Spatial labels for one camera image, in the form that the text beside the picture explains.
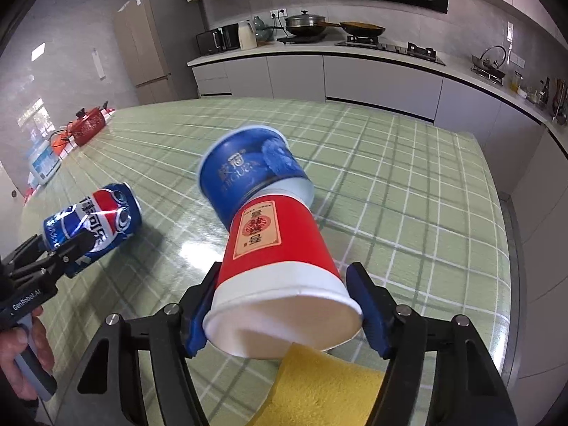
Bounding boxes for white base cabinets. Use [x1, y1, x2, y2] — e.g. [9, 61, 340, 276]
[187, 40, 568, 382]

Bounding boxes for red paper cup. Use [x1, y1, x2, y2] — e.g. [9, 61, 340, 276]
[202, 193, 365, 361]

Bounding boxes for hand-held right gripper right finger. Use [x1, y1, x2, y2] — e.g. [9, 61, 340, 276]
[345, 263, 518, 426]

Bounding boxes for wok with glass lid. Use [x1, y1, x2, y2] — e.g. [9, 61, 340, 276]
[284, 10, 342, 37]

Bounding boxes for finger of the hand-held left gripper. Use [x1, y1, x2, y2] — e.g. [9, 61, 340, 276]
[0, 234, 47, 276]
[13, 231, 99, 291]

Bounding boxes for blue soda can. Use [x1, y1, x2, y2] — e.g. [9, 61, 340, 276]
[42, 182, 143, 263]

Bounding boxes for red cooking pot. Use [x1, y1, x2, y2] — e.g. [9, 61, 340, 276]
[66, 106, 109, 146]

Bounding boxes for yellow sponge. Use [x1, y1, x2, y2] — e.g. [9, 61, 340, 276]
[248, 342, 387, 426]

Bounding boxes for white jug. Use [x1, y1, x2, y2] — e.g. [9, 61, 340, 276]
[238, 20, 258, 50]

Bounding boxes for black gas stove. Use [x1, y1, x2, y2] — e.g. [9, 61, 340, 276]
[335, 38, 446, 65]

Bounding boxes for teal vase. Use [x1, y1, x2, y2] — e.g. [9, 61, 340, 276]
[253, 15, 273, 43]

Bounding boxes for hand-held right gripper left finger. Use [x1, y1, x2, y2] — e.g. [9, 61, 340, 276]
[73, 261, 223, 426]

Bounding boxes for dark blue paper cup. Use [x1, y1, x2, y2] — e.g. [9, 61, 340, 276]
[197, 125, 315, 234]

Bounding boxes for beige refrigerator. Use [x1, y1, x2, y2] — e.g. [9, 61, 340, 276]
[113, 0, 200, 106]

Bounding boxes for white wall paper sheet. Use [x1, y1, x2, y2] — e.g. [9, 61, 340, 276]
[91, 49, 107, 81]

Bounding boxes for black microwave oven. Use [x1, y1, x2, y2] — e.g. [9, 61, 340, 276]
[195, 24, 240, 56]

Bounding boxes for metal utensil stand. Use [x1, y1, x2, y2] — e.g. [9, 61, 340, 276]
[552, 77, 568, 125]

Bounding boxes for black frying pan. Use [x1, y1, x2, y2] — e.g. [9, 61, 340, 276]
[339, 21, 387, 37]

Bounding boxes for person's left hand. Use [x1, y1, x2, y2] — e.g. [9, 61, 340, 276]
[0, 317, 56, 402]

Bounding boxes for black induction cooker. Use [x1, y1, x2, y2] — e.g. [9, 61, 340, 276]
[277, 35, 329, 45]

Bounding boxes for white box with blue label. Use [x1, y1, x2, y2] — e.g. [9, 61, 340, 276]
[27, 140, 62, 186]

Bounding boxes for green checked tablecloth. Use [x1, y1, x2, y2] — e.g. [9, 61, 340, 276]
[20, 97, 522, 426]

